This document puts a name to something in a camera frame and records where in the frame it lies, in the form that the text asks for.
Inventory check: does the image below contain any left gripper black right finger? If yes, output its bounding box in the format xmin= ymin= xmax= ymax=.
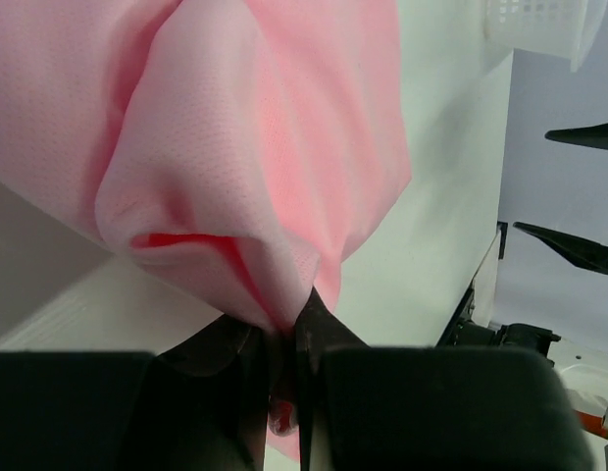
xmin=295 ymin=292 xmax=594 ymax=470

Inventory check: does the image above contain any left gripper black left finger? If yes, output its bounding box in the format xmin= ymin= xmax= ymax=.
xmin=0 ymin=316 xmax=268 ymax=470

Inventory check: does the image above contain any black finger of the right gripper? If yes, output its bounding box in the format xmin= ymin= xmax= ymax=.
xmin=513 ymin=222 xmax=608 ymax=275
xmin=544 ymin=123 xmax=608 ymax=150

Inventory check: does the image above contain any pink t-shirt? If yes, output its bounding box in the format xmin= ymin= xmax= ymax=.
xmin=0 ymin=1 xmax=410 ymax=334

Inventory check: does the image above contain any white plastic basket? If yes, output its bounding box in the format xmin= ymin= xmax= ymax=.
xmin=484 ymin=0 xmax=608 ymax=73

